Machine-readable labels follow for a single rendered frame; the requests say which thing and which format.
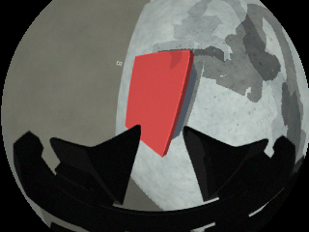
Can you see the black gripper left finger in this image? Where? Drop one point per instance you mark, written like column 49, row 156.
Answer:
column 110, row 162

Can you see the red square lid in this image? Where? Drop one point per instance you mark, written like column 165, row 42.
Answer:
column 156, row 92

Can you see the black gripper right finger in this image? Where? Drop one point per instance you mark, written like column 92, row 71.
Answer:
column 214, row 162

